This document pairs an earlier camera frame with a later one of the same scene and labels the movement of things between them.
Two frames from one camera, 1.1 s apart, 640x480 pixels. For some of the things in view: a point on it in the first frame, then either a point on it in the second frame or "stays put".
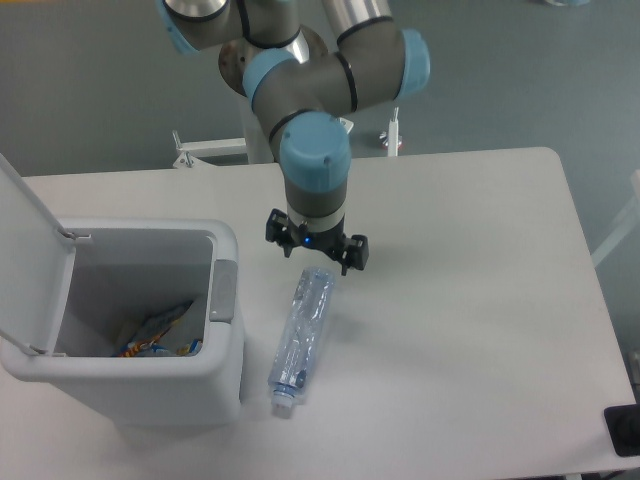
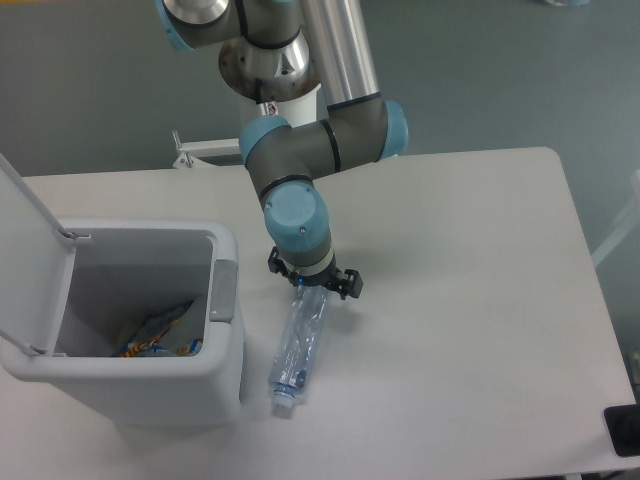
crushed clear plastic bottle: [300, 337] stays put
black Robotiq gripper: [331, 243] → [347, 283]
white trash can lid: [36, 264] stays put
